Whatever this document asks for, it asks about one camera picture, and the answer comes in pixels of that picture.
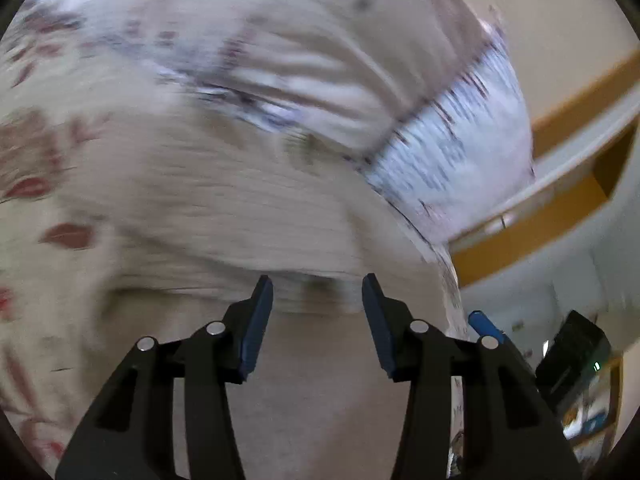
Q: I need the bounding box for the cream knitted small garment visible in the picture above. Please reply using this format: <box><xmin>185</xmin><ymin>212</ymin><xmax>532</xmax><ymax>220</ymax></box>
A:
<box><xmin>63</xmin><ymin>113</ymin><xmax>457</xmax><ymax>479</ymax></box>

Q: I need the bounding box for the wooden bookshelf with toys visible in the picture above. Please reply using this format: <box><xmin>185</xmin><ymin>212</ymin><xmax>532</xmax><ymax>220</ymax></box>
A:
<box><xmin>562</xmin><ymin>356</ymin><xmax>623</xmax><ymax>477</ymax></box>

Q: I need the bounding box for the red floral bedsheet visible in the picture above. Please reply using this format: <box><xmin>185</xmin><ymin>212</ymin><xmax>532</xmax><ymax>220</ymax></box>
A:
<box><xmin>1</xmin><ymin>24</ymin><xmax>466</xmax><ymax>472</ymax></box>

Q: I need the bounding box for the lavender print pillow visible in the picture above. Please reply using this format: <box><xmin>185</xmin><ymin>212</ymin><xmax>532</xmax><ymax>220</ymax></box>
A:
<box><xmin>358</xmin><ymin>18</ymin><xmax>534</xmax><ymax>244</ymax></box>

